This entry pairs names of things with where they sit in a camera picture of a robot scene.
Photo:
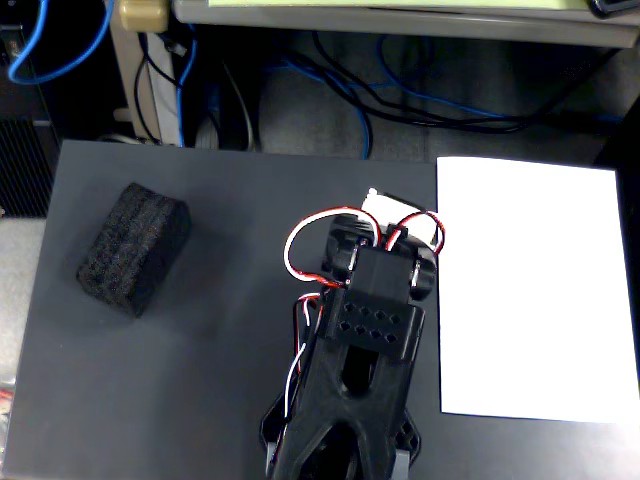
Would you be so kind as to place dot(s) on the black work board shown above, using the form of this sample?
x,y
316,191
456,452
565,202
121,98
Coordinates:
x,y
150,375

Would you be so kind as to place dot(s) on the grey desk edge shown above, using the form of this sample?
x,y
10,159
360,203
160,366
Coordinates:
x,y
400,22

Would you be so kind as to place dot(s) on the red item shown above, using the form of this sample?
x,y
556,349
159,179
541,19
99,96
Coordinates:
x,y
5,397

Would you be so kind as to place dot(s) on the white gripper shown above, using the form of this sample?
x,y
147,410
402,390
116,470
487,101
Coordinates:
x,y
387,206

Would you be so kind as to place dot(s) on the black foam cube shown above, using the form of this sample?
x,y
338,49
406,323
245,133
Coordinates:
x,y
132,250

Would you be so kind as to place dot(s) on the black vented computer case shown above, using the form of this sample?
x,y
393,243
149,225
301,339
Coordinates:
x,y
25,170

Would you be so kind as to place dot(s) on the white paper sheet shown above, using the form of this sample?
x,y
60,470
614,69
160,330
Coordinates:
x,y
530,290

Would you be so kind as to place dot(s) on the grey base clamp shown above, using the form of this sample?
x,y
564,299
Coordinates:
x,y
271,455
404,465

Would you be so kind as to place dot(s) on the black object on desk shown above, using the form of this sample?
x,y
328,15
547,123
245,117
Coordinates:
x,y
615,6

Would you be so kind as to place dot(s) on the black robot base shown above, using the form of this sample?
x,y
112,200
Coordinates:
x,y
407,435

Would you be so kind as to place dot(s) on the blue plug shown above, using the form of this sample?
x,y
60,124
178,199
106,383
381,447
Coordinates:
x,y
215,100

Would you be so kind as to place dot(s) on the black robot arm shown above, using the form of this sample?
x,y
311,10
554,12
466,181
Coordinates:
x,y
370,400

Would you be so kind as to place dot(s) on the clear network plug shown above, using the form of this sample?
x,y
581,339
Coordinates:
x,y
175,47

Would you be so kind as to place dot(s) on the beige desk leg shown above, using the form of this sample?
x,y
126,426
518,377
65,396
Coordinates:
x,y
165,105

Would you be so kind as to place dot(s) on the beige plastic cap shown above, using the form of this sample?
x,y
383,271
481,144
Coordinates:
x,y
142,15

